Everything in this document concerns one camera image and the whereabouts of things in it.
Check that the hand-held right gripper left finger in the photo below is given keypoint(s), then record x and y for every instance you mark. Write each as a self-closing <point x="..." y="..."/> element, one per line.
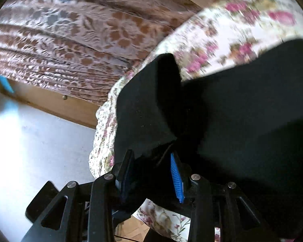
<point x="127" y="181"/>

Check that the black pants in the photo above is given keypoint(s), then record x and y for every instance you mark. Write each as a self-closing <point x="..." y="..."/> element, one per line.
<point x="229" y="118"/>

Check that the brown leaf patterned curtain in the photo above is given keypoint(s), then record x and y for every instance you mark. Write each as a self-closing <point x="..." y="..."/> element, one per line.
<point x="78" y="30"/>

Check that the light blue object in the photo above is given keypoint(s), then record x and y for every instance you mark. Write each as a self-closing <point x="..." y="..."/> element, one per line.
<point x="5" y="85"/>

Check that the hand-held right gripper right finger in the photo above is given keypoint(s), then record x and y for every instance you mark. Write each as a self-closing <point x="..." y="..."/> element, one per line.
<point x="176" y="181"/>

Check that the floral bed sheet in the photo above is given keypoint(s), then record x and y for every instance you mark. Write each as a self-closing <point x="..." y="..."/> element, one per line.
<point x="217" y="30"/>

